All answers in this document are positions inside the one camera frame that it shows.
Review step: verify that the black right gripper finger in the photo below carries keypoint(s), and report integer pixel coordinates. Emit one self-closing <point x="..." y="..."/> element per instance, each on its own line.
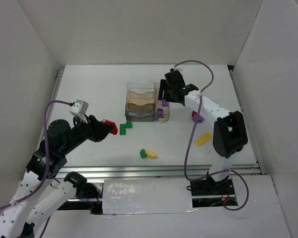
<point x="169" y="94"/>
<point x="162" y="88"/>

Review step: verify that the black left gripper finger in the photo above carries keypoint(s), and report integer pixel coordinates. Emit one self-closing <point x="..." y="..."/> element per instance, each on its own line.
<point x="97" y="135"/>
<point x="98" y="124"/>

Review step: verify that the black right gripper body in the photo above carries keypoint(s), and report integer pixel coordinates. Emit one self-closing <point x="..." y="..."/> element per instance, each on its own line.
<point x="169" y="87"/>

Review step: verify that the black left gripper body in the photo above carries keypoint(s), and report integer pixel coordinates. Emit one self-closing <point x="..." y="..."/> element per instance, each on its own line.
<point x="97" y="129"/>

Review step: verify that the purple square lego brick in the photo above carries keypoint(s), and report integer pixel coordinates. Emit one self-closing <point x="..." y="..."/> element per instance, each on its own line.
<point x="164" y="103"/>

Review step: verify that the red arch lego brick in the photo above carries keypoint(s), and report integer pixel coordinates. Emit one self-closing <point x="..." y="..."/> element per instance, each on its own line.
<point x="114" y="129"/>

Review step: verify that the purple arch lego brick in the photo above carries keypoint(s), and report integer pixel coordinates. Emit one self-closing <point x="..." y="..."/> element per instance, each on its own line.
<point x="159" y="113"/>

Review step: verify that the green lego plate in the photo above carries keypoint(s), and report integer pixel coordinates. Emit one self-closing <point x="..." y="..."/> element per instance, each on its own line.
<point x="122" y="129"/>

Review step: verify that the green square lego brick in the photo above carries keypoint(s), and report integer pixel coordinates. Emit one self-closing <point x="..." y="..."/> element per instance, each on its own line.
<point x="129" y="124"/>

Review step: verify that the green round lego piece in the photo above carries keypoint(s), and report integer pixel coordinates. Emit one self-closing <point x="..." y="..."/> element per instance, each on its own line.
<point x="143" y="153"/>

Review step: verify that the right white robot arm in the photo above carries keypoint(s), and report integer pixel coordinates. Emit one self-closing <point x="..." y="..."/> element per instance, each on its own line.
<point x="229" y="131"/>

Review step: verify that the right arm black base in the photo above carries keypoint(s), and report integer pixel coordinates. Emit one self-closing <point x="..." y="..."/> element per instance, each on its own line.
<point x="208" y="188"/>

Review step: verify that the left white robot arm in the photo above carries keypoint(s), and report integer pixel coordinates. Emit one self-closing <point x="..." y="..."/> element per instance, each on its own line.
<point x="24" y="215"/>

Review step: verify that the clear plastic bin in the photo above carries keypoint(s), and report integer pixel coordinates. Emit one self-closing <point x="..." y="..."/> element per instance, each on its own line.
<point x="140" y="87"/>

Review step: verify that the dark grey plastic bin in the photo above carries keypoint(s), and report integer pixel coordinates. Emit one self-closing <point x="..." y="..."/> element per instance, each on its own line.
<point x="138" y="115"/>

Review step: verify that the yellow flat lego plate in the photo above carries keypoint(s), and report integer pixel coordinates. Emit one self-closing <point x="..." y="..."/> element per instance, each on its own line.
<point x="203" y="139"/>

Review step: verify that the yellow curved lego piece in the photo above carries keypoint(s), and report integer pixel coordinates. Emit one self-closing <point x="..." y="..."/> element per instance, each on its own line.
<point x="150" y="154"/>

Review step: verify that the white tape covered panel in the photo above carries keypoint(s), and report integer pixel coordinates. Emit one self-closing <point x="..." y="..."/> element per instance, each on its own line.
<point x="146" y="196"/>

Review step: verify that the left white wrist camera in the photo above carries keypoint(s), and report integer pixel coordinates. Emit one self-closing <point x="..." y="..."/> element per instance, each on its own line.
<point x="78" y="109"/>

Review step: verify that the aluminium table frame rail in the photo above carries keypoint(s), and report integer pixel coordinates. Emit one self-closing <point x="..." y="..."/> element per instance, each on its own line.
<point x="104" y="88"/>

